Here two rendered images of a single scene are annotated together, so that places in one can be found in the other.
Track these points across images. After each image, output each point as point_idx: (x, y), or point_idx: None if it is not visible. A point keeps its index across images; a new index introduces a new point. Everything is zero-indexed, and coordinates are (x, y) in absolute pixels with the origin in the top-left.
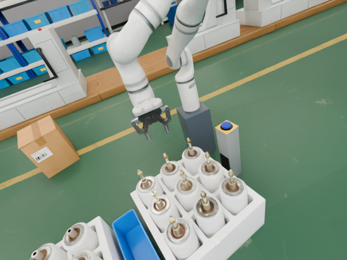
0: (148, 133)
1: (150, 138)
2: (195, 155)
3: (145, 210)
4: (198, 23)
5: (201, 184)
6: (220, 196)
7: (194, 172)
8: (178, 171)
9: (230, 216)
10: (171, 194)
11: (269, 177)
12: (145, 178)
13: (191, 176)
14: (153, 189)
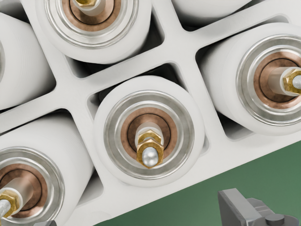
0: (238, 219)
1: (228, 196)
2: (6, 166)
3: (290, 10)
4: None
5: (45, 54)
6: None
7: (56, 125)
8: (113, 100)
9: None
10: (176, 48)
11: None
12: (283, 86)
13: (72, 108)
14: (249, 40)
